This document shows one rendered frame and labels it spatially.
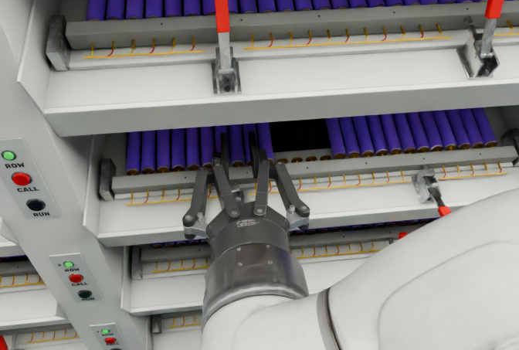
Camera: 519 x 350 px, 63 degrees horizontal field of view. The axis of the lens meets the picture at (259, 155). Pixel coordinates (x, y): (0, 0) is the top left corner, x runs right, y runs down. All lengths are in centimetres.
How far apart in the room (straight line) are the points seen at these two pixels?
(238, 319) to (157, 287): 45
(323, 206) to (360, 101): 18
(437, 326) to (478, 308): 2
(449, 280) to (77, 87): 37
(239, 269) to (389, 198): 32
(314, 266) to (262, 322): 47
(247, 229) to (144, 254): 38
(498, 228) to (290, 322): 13
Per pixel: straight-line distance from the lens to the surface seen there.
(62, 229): 58
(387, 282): 25
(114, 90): 45
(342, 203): 59
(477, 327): 21
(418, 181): 63
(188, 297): 74
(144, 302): 75
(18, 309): 81
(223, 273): 35
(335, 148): 60
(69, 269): 65
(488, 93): 52
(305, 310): 27
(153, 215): 58
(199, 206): 45
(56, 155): 49
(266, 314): 29
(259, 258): 35
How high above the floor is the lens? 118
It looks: 43 degrees down
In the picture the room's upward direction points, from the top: straight up
